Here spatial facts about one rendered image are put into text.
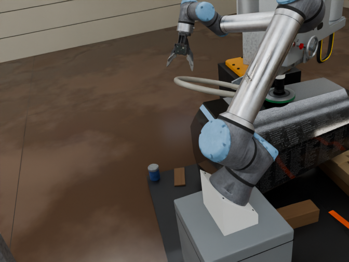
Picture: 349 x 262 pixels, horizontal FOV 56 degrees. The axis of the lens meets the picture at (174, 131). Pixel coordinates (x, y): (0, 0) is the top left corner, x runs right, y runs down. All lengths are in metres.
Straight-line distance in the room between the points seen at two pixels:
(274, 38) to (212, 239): 0.83
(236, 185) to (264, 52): 0.52
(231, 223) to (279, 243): 0.22
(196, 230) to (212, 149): 0.43
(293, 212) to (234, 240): 1.20
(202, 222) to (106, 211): 1.56
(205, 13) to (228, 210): 0.96
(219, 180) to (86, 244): 1.61
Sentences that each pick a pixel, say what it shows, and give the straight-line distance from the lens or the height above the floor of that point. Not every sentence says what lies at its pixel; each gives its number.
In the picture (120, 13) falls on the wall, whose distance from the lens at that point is 8.21.
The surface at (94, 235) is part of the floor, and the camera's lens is 2.81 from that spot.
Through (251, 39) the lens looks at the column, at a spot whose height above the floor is 1.04.
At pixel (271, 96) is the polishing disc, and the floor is 0.88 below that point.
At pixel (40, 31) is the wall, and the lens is 8.16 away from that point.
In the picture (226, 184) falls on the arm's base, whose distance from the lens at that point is 1.37.
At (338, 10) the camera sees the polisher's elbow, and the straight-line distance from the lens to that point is 2.85.
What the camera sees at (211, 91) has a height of 1.26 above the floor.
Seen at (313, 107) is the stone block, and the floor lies 0.77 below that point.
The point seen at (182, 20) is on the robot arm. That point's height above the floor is 1.55.
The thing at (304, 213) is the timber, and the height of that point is 0.14.
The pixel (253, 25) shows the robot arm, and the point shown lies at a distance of 1.66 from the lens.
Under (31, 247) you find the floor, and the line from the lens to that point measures 2.96.
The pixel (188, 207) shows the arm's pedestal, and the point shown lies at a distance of 1.59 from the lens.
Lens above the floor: 1.95
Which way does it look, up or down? 30 degrees down
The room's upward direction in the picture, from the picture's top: 8 degrees counter-clockwise
